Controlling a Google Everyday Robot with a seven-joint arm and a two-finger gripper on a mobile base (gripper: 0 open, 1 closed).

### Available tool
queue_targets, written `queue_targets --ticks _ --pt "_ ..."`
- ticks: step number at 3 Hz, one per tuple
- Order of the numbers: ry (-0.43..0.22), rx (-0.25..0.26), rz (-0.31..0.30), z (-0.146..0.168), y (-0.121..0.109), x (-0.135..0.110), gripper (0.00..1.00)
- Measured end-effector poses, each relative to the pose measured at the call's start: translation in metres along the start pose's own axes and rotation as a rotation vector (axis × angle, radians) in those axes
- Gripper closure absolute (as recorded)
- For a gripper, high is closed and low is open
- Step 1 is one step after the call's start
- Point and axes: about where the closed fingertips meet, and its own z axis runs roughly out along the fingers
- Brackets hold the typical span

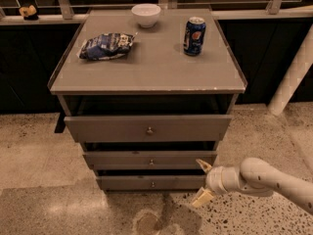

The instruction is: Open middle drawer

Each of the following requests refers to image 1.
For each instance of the blue chip bag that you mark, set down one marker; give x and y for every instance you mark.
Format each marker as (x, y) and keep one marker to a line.
(107, 46)

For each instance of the blue pepsi can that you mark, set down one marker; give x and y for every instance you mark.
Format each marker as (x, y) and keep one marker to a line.
(194, 36)

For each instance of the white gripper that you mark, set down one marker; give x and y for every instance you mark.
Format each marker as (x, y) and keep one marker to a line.
(214, 181)

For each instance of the white ceramic bowl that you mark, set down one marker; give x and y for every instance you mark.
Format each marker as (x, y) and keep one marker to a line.
(146, 15)

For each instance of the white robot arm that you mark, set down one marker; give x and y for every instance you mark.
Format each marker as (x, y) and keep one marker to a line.
(253, 177)

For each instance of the metal window railing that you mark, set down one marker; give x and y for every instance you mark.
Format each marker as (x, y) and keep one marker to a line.
(65, 4)

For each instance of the grey top drawer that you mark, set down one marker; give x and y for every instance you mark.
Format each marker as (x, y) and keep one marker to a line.
(148, 128)

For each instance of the white slanted pillar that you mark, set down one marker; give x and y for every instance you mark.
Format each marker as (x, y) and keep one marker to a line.
(298, 69)

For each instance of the grey drawer cabinet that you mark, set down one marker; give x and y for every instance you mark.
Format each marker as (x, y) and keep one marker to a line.
(156, 78)

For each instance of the small yellow black object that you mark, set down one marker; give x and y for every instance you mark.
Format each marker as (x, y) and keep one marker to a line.
(29, 12)

